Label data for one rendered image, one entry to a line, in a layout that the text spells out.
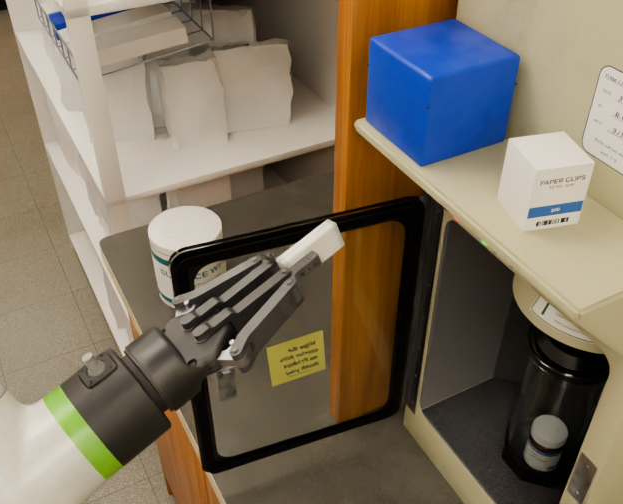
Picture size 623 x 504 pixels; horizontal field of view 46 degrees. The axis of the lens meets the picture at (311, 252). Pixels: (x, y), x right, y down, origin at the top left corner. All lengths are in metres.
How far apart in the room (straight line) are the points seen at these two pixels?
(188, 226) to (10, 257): 1.91
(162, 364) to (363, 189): 0.36
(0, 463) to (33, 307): 2.27
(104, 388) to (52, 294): 2.29
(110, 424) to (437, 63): 0.42
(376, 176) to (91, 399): 0.43
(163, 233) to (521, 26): 0.79
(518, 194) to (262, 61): 1.30
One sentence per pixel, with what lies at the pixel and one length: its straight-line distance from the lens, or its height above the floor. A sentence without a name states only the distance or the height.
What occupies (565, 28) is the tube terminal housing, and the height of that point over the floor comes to 1.64.
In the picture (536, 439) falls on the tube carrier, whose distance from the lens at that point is 1.00.
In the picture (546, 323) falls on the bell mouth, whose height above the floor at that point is 1.33.
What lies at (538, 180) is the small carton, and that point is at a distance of 0.59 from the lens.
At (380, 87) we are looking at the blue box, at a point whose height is 1.56.
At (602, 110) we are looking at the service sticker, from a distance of 0.65.
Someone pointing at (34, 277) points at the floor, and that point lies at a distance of 3.04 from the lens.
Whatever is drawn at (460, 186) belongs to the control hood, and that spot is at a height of 1.51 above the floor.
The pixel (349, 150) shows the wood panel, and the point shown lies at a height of 1.44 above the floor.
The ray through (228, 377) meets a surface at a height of 1.20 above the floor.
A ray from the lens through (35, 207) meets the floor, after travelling 3.42.
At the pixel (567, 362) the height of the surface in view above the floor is 1.25.
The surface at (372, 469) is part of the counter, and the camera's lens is 1.13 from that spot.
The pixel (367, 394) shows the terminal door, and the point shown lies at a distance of 1.06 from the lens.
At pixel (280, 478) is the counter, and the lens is 1.12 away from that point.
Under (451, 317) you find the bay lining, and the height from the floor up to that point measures 1.19.
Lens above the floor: 1.88
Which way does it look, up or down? 39 degrees down
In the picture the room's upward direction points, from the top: straight up
